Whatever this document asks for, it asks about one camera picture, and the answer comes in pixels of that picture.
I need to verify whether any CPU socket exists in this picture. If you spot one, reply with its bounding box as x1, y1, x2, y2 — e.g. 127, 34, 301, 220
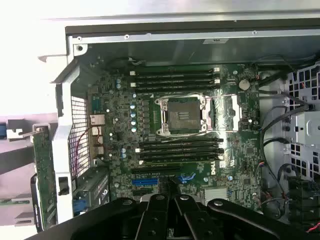
154, 96, 208, 136

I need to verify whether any green motherboard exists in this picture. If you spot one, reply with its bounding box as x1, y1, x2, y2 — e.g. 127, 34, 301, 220
87, 62, 263, 218

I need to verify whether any silver coin battery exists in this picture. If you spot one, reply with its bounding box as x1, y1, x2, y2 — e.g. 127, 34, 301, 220
238, 79, 251, 91

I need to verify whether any open black PC case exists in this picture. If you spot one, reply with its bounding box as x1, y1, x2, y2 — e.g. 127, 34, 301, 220
37, 9, 320, 240

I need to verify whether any perforated metal disk bay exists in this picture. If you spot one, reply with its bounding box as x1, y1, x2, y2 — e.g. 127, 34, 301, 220
284, 59, 320, 181

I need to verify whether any silver chipset heatsink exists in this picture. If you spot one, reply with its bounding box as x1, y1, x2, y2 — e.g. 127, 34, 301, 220
204, 188, 229, 204

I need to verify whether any silver socket cover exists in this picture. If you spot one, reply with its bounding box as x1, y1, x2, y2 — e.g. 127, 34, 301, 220
207, 93, 242, 131

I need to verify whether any blue expansion slot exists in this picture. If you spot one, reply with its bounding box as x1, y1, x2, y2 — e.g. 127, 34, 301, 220
131, 174, 196, 186

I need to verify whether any installed green RAM stick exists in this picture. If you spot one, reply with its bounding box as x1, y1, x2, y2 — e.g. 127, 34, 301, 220
139, 159, 218, 167

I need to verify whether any grey parts rack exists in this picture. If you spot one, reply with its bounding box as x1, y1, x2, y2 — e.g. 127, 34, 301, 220
0, 113, 60, 227

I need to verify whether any long black expansion slot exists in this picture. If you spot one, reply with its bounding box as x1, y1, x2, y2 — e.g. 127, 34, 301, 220
131, 165, 181, 175

